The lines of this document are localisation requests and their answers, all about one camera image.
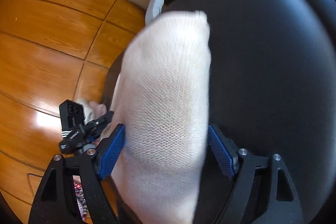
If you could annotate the folded pink white clothes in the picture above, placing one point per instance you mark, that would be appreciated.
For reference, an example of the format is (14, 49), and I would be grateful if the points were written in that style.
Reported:
(92, 109)

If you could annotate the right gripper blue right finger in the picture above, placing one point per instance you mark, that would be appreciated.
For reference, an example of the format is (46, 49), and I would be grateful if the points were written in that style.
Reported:
(238, 165)

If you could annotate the beige knitted sweater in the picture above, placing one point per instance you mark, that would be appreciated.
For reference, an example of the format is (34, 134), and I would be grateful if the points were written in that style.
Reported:
(162, 99)

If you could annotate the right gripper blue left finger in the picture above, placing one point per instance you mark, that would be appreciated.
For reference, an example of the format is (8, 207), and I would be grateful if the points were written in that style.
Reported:
(94, 169)

